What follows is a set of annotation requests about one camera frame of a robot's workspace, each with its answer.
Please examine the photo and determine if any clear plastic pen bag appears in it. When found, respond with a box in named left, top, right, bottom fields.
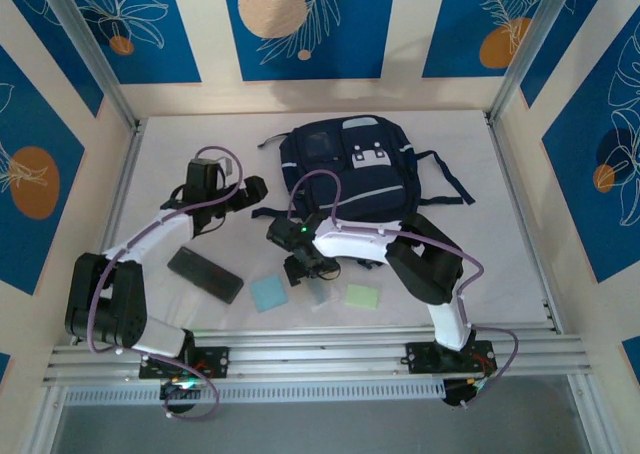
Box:
left=304, top=276, right=337, bottom=314

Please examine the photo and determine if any navy blue backpack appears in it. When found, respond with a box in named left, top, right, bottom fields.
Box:
left=249, top=115, right=476, bottom=225

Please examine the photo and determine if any black pencil case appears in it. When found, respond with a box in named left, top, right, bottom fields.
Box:
left=167, top=246, right=245, bottom=305

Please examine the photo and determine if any blue sticky note pad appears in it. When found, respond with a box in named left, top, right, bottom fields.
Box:
left=248, top=272, right=290, bottom=315

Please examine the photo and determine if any green sticky note pad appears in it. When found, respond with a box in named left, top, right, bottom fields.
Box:
left=344, top=283, right=384, bottom=311

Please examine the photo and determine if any black controller board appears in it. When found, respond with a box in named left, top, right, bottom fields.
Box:
left=442, top=376, right=489, bottom=409
left=159, top=378, right=211, bottom=410

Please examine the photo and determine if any aluminium mounting rail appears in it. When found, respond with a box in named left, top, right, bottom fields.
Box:
left=42, top=323, right=594, bottom=388

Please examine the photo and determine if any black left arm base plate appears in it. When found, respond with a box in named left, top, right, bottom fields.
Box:
left=138, top=346, right=231, bottom=380

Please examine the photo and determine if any grey slotted cable duct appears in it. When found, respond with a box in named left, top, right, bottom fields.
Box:
left=64, top=379, right=446, bottom=406

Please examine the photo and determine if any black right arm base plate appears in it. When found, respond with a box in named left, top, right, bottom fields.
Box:
left=405, top=341, right=499, bottom=375

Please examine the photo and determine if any aluminium frame post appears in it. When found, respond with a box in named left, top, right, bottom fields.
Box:
left=37, top=0, right=141, bottom=130
left=487, top=0, right=614, bottom=125

